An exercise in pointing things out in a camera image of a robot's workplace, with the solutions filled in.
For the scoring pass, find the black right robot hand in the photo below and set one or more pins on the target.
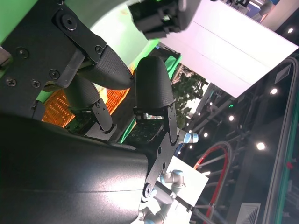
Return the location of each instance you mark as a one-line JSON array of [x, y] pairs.
[[58, 168]]

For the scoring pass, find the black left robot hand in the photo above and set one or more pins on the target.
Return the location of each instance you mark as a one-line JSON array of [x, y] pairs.
[[158, 16]]

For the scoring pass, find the pale grey-green bowl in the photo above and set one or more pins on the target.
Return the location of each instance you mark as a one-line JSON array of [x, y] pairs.
[[112, 35]]

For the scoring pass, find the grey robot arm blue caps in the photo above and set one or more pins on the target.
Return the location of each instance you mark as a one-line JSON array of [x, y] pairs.
[[177, 179]]

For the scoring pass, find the orange wicker basket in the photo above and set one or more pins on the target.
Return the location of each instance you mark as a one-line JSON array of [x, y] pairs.
[[56, 109]]

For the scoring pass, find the green leafy plant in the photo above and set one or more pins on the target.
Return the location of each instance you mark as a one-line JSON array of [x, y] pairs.
[[189, 86]]

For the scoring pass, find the white partition board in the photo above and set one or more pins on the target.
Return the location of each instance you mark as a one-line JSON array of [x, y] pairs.
[[233, 58]]

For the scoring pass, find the green tablecloth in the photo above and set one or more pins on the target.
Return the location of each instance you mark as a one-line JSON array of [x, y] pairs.
[[14, 14]]

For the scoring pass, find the white air vent grille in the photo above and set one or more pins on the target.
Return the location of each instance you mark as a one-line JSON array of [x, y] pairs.
[[250, 213]]

